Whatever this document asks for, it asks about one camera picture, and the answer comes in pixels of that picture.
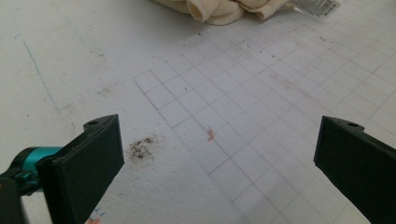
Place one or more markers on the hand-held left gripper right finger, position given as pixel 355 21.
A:
pixel 358 161

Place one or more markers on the white foam mat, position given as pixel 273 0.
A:
pixel 218 93

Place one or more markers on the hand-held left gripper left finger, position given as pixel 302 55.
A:
pixel 81 174

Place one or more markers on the cream towel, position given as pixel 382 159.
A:
pixel 218 11

